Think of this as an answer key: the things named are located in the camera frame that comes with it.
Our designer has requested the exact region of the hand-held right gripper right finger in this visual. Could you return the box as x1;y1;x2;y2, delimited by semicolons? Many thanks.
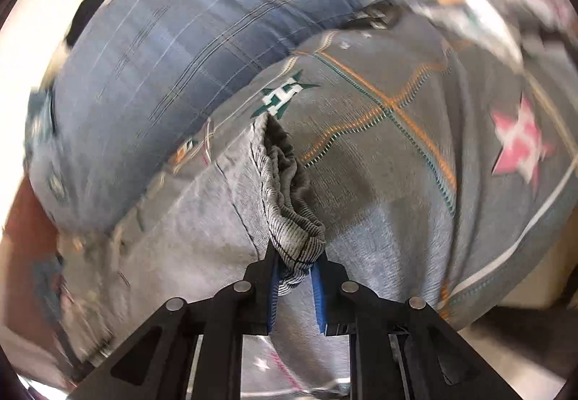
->
311;247;512;400

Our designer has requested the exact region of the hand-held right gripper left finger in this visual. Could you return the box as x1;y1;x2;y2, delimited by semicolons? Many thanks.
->
68;240;278;400

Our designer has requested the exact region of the brown headboard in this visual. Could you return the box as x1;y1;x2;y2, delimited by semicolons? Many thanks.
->
2;181;60;258

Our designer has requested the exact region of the blue plaid pillow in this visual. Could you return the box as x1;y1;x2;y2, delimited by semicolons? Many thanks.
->
27;0;390;238

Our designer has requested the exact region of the pile of white plastic wrappers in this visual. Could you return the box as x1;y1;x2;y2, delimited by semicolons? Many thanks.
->
354;0;567;69

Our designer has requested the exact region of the dark cloth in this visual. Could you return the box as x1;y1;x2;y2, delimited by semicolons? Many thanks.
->
62;0;133;54

